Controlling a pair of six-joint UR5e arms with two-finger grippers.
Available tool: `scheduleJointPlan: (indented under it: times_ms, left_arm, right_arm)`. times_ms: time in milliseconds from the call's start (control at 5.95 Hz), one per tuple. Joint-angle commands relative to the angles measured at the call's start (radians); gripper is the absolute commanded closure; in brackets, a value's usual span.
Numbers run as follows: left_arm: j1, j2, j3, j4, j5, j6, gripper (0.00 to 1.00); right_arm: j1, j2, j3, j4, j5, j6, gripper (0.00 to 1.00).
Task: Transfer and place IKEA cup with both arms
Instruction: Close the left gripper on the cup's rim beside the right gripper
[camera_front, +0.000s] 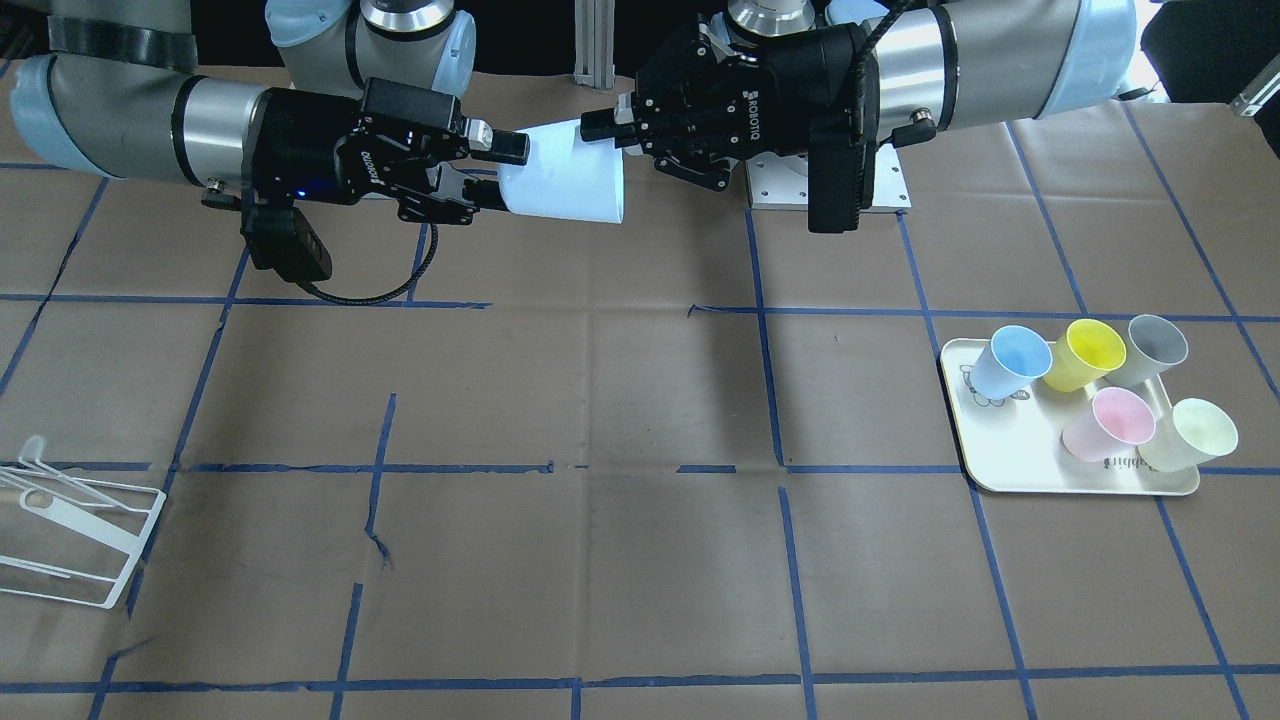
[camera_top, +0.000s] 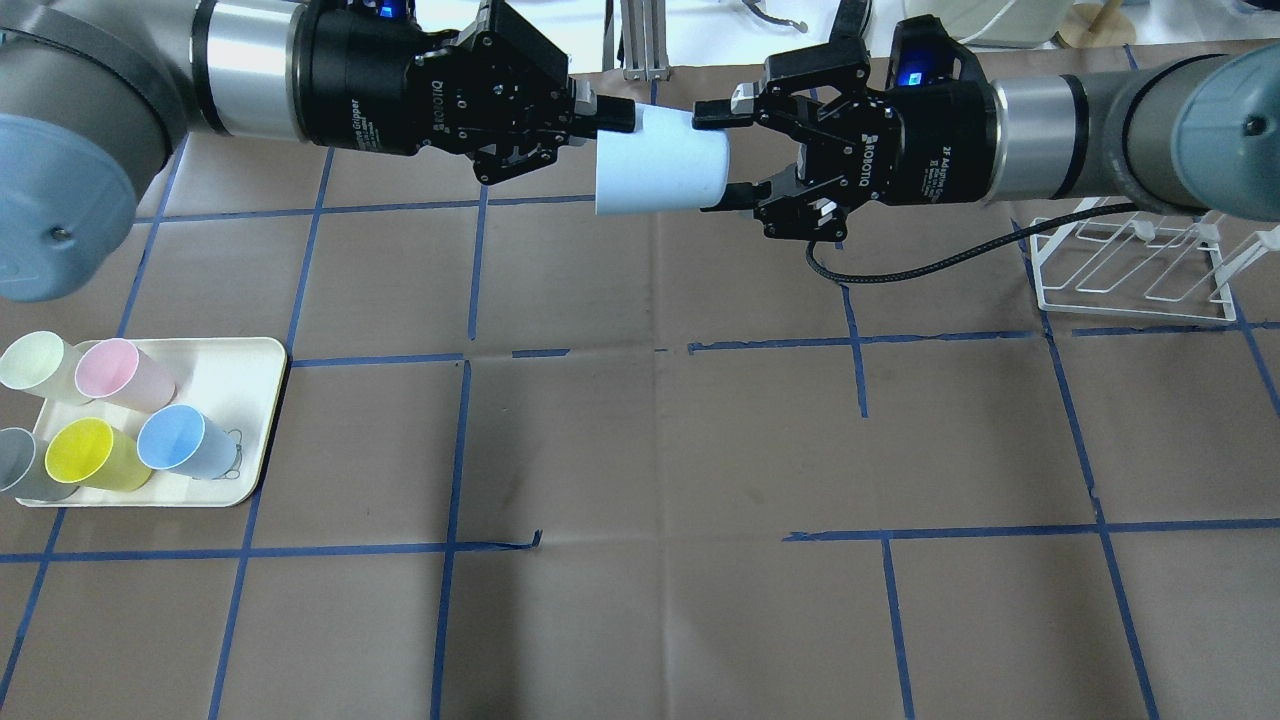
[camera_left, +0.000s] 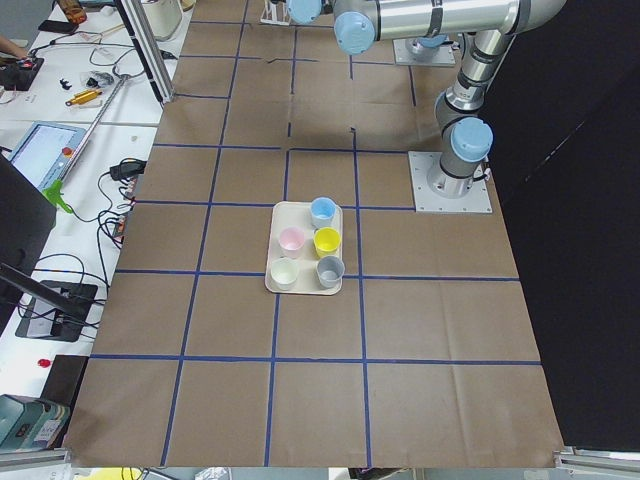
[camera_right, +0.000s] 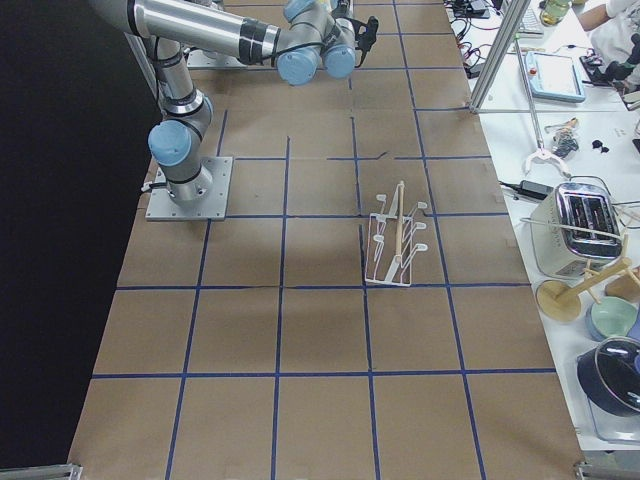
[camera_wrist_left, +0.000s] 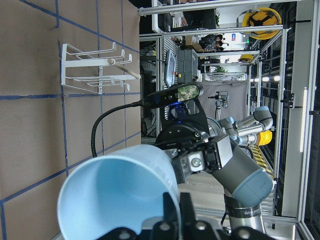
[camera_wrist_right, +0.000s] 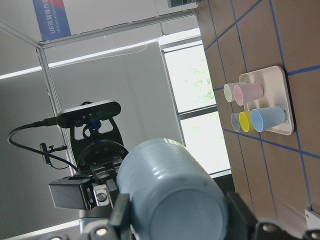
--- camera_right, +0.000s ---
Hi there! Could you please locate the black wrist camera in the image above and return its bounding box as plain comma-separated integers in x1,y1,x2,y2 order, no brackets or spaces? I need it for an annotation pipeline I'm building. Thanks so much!
360,16,379,52

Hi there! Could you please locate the white wire cup rack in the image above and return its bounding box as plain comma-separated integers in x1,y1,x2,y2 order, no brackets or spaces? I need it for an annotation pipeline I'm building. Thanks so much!
365,180,428,287

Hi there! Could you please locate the cream toaster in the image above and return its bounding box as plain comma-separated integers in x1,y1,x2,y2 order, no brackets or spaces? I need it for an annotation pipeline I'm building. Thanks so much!
529,182,623,279

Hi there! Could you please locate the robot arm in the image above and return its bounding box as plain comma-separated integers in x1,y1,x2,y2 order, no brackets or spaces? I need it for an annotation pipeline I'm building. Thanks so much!
90,1,371,205

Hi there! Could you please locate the green bowl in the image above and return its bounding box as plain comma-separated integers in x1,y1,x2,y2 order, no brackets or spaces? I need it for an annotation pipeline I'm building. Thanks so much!
585,296,638,341

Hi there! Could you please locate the black power adapter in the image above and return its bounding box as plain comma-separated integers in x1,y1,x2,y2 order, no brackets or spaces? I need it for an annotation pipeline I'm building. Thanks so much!
500,180,553,200

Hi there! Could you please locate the aluminium frame post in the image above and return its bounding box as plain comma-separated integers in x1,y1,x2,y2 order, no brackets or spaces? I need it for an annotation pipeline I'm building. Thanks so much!
468,0,530,113

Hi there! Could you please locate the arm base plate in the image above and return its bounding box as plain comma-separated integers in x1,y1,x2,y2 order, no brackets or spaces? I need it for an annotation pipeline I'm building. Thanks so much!
143,156,234,221
184,47,246,70

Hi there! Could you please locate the wooden mug tree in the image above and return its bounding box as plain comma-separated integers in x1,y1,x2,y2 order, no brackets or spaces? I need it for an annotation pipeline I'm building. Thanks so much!
535,234,639,322

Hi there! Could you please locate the blue teach pendant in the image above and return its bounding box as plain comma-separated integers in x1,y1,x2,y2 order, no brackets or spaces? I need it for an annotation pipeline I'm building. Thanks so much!
524,51,586,103

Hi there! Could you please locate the dark blue pot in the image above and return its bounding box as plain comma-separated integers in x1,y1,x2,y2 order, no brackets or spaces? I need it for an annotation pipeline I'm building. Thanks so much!
577,337,639,417

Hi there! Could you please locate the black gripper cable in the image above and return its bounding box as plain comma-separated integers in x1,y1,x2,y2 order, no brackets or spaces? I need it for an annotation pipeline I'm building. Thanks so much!
344,14,374,70

